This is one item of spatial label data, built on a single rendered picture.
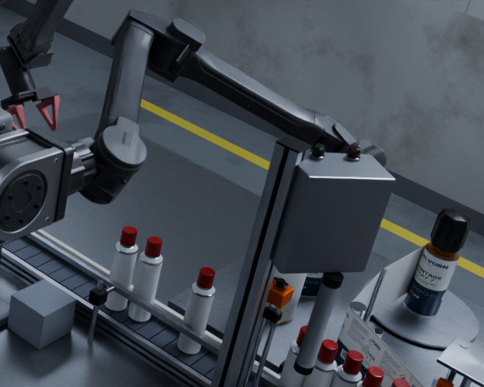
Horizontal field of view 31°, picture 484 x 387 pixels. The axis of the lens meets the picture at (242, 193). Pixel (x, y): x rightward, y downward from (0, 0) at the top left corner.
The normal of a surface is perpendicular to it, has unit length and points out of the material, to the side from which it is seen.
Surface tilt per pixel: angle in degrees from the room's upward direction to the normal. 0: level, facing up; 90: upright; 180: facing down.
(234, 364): 90
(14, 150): 0
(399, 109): 90
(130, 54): 23
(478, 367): 0
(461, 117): 90
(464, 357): 0
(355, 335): 90
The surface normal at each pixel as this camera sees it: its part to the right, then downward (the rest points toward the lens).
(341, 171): 0.22, -0.86
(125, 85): 0.50, -0.62
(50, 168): 0.81, 0.42
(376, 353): -0.87, 0.04
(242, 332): -0.54, 0.27
